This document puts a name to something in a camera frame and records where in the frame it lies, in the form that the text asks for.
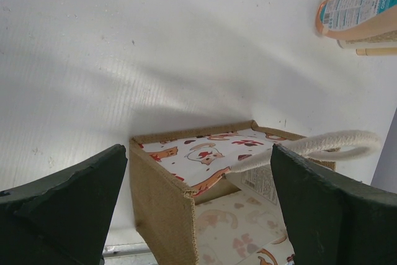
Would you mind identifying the tan cone shaped tube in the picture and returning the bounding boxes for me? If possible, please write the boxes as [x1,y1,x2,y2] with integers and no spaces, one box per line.
[355,47,397,56]

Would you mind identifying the orange bottle with pink cap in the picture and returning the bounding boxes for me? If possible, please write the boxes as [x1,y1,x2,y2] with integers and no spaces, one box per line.
[315,0,396,40]

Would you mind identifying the burlap cat print canvas bag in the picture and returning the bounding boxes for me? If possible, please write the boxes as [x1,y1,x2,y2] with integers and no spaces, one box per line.
[130,120,380,264]

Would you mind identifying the aluminium mounting rail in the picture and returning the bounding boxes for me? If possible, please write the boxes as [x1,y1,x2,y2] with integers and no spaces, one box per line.
[100,243,158,265]

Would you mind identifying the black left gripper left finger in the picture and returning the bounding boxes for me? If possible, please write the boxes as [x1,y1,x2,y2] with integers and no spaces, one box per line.
[1,145,127,264]

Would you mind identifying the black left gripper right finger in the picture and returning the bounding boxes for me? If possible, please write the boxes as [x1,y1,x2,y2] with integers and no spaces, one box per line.
[270,145,396,264]

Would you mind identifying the cream bottle with round cap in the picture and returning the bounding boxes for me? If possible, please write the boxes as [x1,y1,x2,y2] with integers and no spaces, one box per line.
[337,31,396,49]

